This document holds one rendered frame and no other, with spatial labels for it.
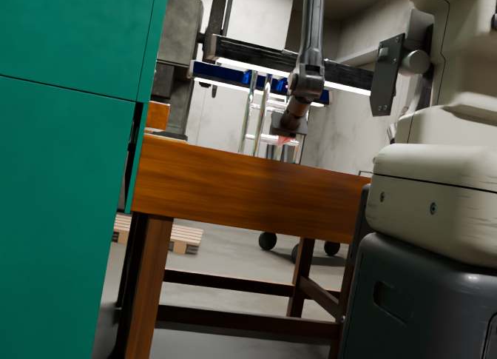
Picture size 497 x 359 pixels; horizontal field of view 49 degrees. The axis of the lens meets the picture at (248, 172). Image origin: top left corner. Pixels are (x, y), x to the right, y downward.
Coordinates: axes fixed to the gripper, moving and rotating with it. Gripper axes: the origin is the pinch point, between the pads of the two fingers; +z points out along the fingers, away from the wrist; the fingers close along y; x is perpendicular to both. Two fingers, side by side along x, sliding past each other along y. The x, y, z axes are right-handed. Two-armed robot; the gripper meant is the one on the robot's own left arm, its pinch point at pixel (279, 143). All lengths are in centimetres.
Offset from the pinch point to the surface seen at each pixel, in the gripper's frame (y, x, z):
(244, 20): -84, -524, 327
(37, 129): 62, 22, -12
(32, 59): 66, 10, -21
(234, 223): 13.0, 29.6, 0.6
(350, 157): -261, -382, 404
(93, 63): 53, 8, -23
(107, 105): 48, 15, -17
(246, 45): 12.5, -29.4, -8.7
